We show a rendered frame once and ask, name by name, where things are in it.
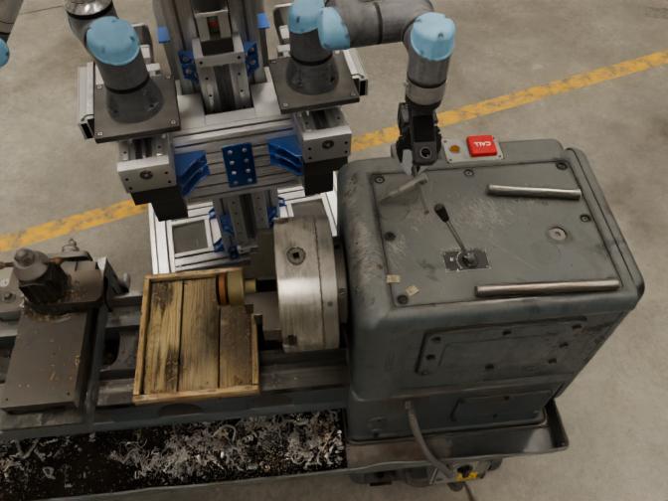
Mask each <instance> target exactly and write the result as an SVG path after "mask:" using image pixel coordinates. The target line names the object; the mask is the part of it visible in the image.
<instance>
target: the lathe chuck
mask: <svg viewBox="0 0 668 501"><path fill-rule="evenodd" d="M280 220H286V221H287V223H285V224H284V225H280V224H274V225H273V233H274V254H275V270H276V283H277V296H278V307H279V317H280V327H281V335H282V337H283V338H284V337H287V335H294V337H295V336H296V339H297V343H294V344H295V345H289V344H283V349H284V352H285V353H291V352H302V351H313V350H323V349H324V331H323V315H322V300H321V288H320V275H319V264H318V253H317V243H316V234H315V226H314V219H313V215H306V216H293V217H280V218H275V219H274V221H275V222H277V221H280ZM294 249H299V250H302V251H303V253H304V259H303V261H301V262H298V263H295V262H292V261H290V260H289V258H288V255H289V253H290V251H292V250H294Z"/></svg>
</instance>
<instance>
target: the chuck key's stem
mask: <svg viewBox="0 0 668 501"><path fill-rule="evenodd" d="M417 182H420V183H421V184H422V185H423V184H425V183H427V182H428V179H427V177H426V175H425V174H424V173H422V174H420V175H418V176H416V177H414V178H412V179H410V180H409V181H407V182H405V183H403V184H401V185H399V187H398V189H396V190H394V191H392V192H387V193H385V194H383V195H382V196H380V197H378V202H379V203H380V204H381V205H383V204H385V203H387V202H389V201H391V200H393V198H394V197H396V196H398V195H400V194H405V193H407V192H409V191H411V190H413V189H415V188H416V183H417Z"/></svg>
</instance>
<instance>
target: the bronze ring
mask: <svg viewBox="0 0 668 501"><path fill-rule="evenodd" d="M246 293H258V281H257V277H251V278H244V275H243V269H242V268H241V270H232V271H229V272H228V274H225V273H220V274H217V275H216V296H217V302H218V305H219V306H228V305H229V304H230V305H231V307H237V306H243V307H245V294H246Z"/></svg>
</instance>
